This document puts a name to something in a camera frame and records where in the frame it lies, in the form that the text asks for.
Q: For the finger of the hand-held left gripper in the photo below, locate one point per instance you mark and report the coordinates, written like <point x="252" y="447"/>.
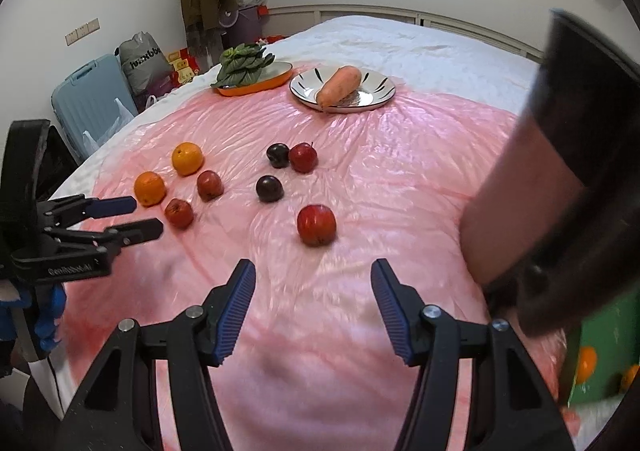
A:
<point x="115" y="207"/>
<point x="145" y="231"/>

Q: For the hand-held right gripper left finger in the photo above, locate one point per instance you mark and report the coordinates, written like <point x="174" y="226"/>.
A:
<point x="232" y="316"/>

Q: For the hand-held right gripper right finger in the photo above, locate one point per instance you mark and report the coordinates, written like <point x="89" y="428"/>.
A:
<point x="392" y="316"/>

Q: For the small red apple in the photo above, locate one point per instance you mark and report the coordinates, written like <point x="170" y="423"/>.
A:
<point x="179" y="212"/>
<point x="303" y="157"/>
<point x="210" y="185"/>

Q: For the large red apple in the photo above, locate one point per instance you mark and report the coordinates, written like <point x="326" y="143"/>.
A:
<point x="316" y="225"/>

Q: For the dark plum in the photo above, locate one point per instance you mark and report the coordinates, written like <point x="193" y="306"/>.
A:
<point x="270" y="188"/>
<point x="277" y="155"/>

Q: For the green tray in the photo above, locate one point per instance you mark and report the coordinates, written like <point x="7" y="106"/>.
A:
<point x="600" y="326"/>

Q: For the person's left hand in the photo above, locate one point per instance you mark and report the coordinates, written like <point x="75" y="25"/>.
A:
<point x="49" y="316"/>

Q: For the white plastic bag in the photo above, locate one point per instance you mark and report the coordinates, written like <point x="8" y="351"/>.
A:
<point x="112" y="123"/>

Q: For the light blue suitcase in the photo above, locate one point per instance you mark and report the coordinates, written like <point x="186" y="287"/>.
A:
<point x="85" y="101"/>

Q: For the pink plastic sheet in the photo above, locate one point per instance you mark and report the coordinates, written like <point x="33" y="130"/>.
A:
<point x="375" y="171"/>

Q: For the grey bag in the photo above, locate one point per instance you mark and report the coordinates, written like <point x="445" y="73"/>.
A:
<point x="145" y="63"/>

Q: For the red and yellow boxes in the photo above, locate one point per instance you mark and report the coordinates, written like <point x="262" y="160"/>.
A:
<point x="182" y="66"/>

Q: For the leafy green vegetable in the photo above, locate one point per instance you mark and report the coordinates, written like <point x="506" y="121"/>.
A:
<point x="242" y="66"/>

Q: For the orange oval plate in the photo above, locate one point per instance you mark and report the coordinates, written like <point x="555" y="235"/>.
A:
<point x="272" y="77"/>

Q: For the purple bin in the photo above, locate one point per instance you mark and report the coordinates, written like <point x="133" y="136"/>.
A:
<point x="245" y="28"/>

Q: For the dark steel kettle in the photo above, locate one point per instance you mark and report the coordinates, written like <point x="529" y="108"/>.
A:
<point x="550" y="156"/>

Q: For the white striped plate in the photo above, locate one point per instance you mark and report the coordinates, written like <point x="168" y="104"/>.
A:
<point x="377" y="86"/>

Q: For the carrot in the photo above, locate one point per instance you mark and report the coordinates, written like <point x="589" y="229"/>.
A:
<point x="339" y="85"/>

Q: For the wall sockets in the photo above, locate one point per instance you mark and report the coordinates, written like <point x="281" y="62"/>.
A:
<point x="82" y="31"/>

